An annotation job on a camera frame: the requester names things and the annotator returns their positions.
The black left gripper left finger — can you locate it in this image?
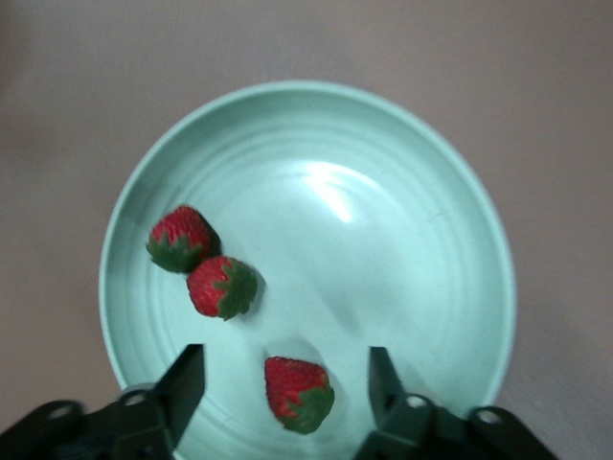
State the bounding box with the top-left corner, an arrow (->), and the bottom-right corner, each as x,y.
0,343 -> 207,460

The mint green round plate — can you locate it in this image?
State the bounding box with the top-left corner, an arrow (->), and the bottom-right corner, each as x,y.
98,80 -> 518,460

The red strawberry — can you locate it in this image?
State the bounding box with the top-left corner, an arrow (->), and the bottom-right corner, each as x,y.
146,204 -> 221,274
186,255 -> 260,321
263,356 -> 335,435

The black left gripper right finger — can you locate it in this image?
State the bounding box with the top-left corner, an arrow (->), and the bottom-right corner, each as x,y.
353,346 -> 556,460

